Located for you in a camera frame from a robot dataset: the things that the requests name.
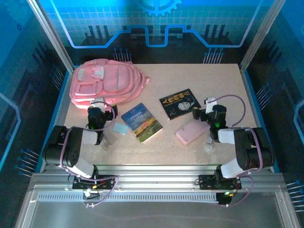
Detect light blue sticky notes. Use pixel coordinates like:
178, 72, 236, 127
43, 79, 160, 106
112, 122, 129, 135

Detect pink pencil case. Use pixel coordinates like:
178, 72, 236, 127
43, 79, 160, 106
175, 120, 211, 145

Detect black book with portrait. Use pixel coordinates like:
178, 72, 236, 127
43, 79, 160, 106
159, 88, 202, 121

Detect clear plastic bag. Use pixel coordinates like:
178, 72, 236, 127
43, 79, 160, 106
102, 128, 119, 148

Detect small clear packaged supply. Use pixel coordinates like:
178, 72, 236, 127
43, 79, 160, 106
204, 133, 217, 154

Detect pink backpack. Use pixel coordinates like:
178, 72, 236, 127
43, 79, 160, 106
68, 59, 152, 110

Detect Animal Farm paperback book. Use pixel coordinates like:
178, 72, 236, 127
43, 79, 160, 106
121, 103, 164, 144

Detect grey metal bench plate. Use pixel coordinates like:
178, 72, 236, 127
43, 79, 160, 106
14, 185, 302, 228

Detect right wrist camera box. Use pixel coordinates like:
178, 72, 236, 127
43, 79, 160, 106
204, 96, 218, 114

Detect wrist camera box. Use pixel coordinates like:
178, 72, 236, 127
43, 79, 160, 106
204, 96, 218, 114
91, 97, 106, 109

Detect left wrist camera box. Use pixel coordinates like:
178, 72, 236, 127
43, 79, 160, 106
91, 97, 106, 109

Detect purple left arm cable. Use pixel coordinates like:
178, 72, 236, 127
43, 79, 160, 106
58, 104, 119, 207

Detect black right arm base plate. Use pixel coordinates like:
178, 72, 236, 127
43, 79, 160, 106
199, 174, 242, 190

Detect aluminium cross rail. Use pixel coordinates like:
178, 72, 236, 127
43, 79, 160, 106
30, 163, 285, 190

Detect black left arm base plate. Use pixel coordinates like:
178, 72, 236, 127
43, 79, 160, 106
72, 174, 116, 190

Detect black cable connector block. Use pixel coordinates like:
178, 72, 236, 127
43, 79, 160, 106
216, 191, 232, 207
83, 190, 100, 200

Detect slotted grey cable duct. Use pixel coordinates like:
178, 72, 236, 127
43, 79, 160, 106
38, 192, 220, 203

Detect aluminium frame post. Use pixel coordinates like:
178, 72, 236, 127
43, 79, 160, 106
239, 0, 287, 72
27, 0, 76, 72

